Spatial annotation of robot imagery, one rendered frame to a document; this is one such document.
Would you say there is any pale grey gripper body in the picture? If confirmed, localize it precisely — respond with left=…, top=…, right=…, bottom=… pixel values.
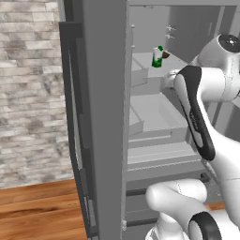
left=201, top=157, right=220, bottom=186

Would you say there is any grey fridge drawer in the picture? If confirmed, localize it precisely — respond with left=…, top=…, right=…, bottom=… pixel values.
left=126, top=142, right=208, bottom=183

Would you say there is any green and white milk carton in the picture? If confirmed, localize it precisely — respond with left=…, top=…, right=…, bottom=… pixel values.
left=151, top=45, right=165, bottom=68

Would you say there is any grey fridge door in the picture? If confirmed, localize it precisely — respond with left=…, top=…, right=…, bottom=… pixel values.
left=58, top=0, right=131, bottom=240

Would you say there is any grey fridge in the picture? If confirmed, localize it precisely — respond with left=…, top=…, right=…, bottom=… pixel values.
left=126, top=0, right=240, bottom=240

